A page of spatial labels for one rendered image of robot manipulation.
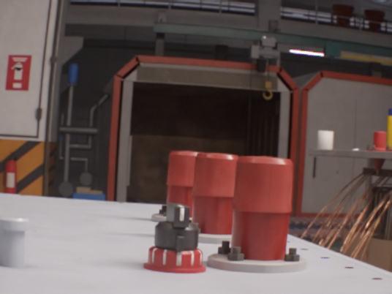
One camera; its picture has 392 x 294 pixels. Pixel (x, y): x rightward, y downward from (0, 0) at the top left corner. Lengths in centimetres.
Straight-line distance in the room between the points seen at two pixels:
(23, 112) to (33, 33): 105
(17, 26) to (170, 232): 1077
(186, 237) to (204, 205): 38
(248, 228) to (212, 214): 32
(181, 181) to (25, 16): 1011
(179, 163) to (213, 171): 33
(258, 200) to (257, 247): 6
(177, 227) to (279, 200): 13
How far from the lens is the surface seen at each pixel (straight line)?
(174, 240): 103
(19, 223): 95
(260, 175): 108
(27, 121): 1165
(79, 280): 91
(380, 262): 399
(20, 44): 1173
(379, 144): 403
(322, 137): 465
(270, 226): 108
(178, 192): 173
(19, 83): 1167
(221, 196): 140
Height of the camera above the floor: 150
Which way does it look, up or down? level
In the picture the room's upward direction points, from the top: 3 degrees clockwise
